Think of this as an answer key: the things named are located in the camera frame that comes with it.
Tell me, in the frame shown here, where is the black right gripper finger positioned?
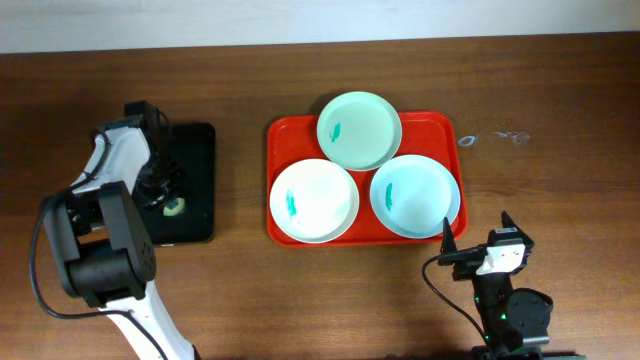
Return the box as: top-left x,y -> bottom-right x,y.
501,211 -> 532,245
441,217 -> 457,255

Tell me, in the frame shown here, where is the yellow green sponge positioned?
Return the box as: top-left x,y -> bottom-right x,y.
163,197 -> 186,217

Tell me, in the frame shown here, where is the light blue plate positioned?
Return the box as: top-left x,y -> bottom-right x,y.
369,155 -> 462,239

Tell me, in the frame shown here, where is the white plate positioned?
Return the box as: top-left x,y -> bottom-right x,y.
269,159 -> 360,244

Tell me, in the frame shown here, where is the light green plate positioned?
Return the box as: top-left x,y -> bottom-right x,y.
316,91 -> 402,171

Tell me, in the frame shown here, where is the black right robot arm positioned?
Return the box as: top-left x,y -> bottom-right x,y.
437,212 -> 553,359

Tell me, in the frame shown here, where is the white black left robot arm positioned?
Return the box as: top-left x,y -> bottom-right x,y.
32,101 -> 199,359

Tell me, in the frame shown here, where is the black rectangular water tray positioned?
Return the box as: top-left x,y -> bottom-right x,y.
132,123 -> 216,247

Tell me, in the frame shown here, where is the red plastic tray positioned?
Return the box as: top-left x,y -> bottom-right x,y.
266,111 -> 464,247

